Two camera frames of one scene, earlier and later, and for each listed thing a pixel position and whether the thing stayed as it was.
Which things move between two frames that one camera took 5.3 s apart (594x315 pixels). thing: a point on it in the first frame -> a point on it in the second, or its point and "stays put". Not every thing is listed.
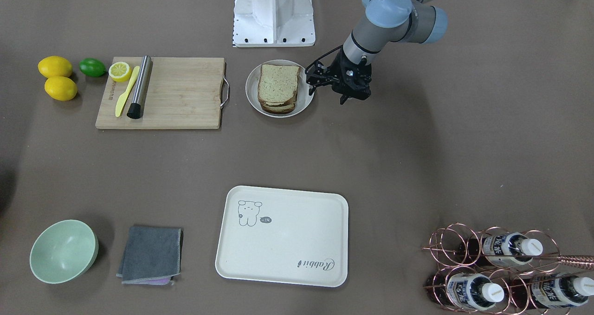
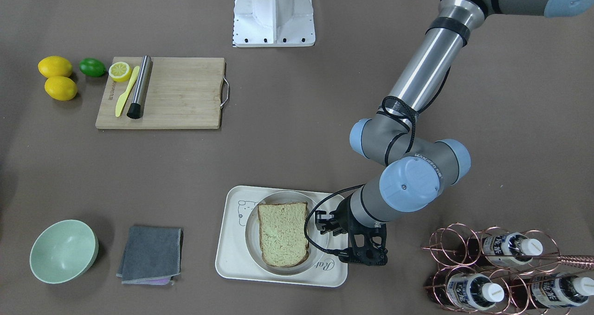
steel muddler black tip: x=135 y=109 stays put
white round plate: x=304 y=99 -> x=314 y=258
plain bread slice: x=278 y=84 -> x=283 y=240
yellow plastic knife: x=122 y=96 stays put
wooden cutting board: x=182 y=93 stays put
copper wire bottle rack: x=499 y=271 stays put
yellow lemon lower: x=61 y=88 stays put
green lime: x=92 y=67 stays put
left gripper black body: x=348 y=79 -> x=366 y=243
